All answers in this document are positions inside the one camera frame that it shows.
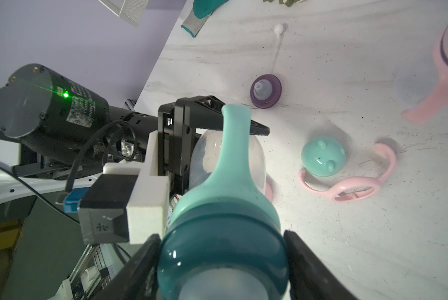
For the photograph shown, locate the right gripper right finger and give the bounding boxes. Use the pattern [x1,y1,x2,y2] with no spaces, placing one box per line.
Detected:
[284,230,357,300]

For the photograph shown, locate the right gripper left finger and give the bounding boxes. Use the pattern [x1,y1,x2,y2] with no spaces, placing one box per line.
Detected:
[93,234,161,300]

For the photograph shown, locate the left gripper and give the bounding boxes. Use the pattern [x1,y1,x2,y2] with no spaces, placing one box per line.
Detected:
[158,96,270,195]

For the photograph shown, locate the clear baby bottle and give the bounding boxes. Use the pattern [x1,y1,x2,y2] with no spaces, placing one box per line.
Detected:
[393,61,437,109]
[188,130,268,195]

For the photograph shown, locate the teal nipple collar with straw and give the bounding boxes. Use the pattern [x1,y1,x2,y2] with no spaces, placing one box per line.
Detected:
[156,202,290,300]

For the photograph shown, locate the pink bottle handle ring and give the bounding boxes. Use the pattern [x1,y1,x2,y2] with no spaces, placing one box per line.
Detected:
[402,29,448,125]

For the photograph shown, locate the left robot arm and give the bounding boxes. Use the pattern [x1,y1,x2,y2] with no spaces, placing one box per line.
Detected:
[0,64,224,195]

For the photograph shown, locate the purple nipple collar far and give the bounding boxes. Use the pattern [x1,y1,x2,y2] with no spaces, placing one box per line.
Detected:
[249,23,285,110]

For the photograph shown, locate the mint green bottle cap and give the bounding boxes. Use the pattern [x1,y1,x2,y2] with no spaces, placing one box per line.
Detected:
[301,136,347,177]

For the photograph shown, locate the beige glove green fingertips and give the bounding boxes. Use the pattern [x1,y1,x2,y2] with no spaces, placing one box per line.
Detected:
[264,0,305,7]

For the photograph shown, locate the green rubber glove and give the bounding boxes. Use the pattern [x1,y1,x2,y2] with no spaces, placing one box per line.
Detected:
[181,0,229,38]

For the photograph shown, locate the lower white mesh shelf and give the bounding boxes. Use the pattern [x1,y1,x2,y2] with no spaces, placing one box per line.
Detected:
[99,0,149,28]

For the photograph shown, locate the aluminium front rail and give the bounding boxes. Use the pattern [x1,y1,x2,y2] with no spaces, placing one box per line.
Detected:
[51,244,131,300]

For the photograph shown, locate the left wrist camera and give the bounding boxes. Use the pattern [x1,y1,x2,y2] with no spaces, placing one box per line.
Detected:
[63,131,171,245]

